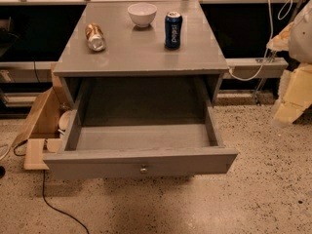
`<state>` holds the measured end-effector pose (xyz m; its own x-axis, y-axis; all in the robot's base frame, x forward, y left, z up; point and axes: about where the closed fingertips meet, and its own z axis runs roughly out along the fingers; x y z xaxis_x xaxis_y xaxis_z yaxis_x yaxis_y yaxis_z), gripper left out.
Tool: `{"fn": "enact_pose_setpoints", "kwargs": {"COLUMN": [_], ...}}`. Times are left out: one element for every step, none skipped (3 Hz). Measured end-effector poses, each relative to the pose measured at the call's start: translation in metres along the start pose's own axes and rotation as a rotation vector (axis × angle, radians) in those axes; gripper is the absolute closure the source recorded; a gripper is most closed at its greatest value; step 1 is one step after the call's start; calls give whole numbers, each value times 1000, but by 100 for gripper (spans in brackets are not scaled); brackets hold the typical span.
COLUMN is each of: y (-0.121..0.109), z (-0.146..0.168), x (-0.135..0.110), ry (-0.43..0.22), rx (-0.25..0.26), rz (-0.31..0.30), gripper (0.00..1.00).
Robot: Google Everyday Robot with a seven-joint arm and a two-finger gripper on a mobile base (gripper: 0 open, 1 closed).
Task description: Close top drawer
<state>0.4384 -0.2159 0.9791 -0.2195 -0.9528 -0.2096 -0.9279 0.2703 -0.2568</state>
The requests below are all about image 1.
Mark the light wooden box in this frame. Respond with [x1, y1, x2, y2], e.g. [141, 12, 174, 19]
[12, 64, 71, 170]

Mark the grey top drawer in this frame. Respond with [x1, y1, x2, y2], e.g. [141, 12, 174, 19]
[44, 76, 237, 179]

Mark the black floor cable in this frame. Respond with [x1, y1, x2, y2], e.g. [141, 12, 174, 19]
[13, 139, 91, 234]

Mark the white hanging cable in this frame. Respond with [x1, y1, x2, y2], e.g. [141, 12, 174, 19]
[228, 0, 294, 82]

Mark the blue pepsi can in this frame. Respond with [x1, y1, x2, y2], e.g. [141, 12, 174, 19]
[165, 12, 183, 49]

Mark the white plate in box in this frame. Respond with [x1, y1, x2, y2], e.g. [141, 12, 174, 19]
[58, 110, 71, 131]

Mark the white ceramic bowl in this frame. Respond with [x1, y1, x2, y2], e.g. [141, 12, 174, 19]
[128, 3, 157, 27]

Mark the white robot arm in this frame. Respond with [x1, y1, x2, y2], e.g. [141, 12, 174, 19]
[266, 1, 312, 127]

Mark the round metal top knob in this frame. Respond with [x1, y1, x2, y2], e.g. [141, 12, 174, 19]
[139, 167, 148, 175]

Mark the grey drawer cabinet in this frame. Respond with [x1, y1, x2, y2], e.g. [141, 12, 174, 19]
[54, 0, 228, 78]

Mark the metal stand pole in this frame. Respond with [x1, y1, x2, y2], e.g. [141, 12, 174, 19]
[253, 0, 307, 105]

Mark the tipped tan soda can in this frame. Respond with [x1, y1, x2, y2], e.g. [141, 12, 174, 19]
[85, 23, 106, 52]

